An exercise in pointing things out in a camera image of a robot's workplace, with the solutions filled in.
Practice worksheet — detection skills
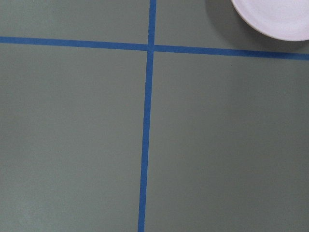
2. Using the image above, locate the pink plate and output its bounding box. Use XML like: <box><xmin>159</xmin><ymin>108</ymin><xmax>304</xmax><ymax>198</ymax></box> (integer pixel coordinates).
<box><xmin>232</xmin><ymin>0</ymin><xmax>309</xmax><ymax>42</ymax></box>

